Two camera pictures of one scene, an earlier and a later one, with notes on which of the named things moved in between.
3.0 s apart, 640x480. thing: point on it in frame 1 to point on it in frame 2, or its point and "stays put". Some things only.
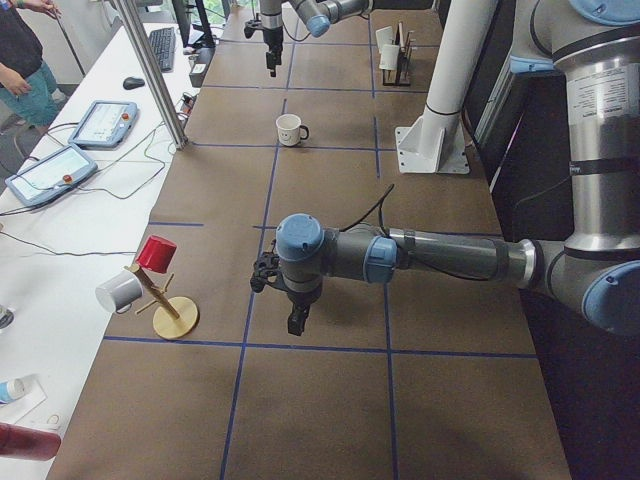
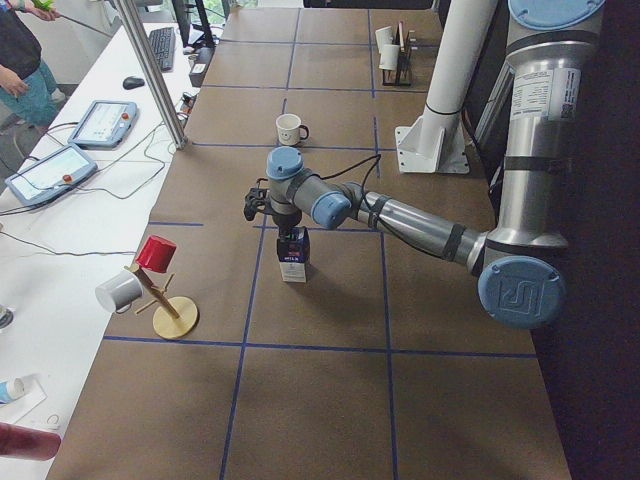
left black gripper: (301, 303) to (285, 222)
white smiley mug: (290, 132) stays put
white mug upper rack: (384, 35) stays put
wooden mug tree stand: (176, 317) stays put
